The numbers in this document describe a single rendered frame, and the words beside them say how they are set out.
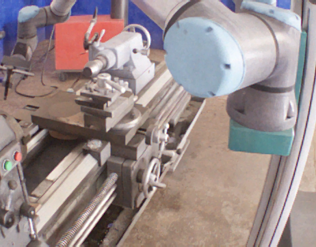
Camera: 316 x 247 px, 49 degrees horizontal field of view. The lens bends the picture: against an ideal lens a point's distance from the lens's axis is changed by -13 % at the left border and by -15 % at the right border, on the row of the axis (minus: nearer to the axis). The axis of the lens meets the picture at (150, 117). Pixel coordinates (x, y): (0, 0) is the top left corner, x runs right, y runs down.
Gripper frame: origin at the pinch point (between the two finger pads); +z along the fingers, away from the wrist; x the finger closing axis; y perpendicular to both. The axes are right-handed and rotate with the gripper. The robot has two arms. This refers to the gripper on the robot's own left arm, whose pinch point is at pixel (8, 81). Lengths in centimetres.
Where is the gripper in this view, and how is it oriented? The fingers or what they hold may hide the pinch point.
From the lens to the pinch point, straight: 139.8
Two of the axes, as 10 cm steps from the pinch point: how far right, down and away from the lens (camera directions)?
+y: -3.3, 7.5, 5.7
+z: 0.4, 6.1, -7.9
